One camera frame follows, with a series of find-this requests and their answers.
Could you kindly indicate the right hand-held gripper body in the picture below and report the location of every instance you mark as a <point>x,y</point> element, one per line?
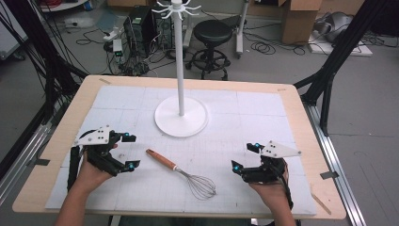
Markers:
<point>268,171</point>

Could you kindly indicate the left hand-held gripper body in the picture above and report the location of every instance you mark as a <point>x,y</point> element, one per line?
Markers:
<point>97,137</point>

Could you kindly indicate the person's right hand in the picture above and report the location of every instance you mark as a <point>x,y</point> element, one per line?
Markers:
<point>273,193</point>

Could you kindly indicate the person's left hand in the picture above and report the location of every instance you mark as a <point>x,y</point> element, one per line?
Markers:
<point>91,177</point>

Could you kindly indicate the white grid mat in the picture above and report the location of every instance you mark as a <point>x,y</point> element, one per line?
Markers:
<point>219,125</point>

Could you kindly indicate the black tape piece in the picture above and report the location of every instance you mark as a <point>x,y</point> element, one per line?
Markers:
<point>42,162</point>
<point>329,175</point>

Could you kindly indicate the thin wooden stick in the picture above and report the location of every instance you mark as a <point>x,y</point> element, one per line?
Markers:
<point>320,203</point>

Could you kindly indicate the person's dark trousers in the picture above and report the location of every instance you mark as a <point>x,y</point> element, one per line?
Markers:
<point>188,221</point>

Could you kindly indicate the white hook stand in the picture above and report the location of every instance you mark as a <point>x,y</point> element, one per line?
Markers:
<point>181,62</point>

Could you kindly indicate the white power adapter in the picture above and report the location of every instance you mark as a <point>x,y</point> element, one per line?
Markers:
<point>118,47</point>

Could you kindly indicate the white power strip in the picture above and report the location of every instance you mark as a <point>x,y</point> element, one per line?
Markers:
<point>112,34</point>

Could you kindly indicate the black computer tower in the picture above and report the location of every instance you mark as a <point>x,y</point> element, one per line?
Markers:
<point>138,29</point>

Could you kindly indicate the white wheeled stand leg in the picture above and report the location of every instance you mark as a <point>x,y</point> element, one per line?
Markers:
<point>241,31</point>

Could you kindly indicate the black round stool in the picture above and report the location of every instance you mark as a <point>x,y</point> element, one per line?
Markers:
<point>212,33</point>

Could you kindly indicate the cardboard box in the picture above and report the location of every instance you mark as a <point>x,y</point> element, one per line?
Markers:
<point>298,22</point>

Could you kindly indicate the white flat board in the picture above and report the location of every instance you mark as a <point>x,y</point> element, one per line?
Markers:
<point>345,50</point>

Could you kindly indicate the grey rounded device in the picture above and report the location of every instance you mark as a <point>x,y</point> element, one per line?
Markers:
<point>335,26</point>

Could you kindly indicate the aluminium rail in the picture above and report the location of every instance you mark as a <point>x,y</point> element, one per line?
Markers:
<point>338,163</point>
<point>25,157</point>

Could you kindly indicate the black metal frame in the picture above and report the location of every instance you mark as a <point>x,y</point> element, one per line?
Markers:
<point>338,53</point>
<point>44,47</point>

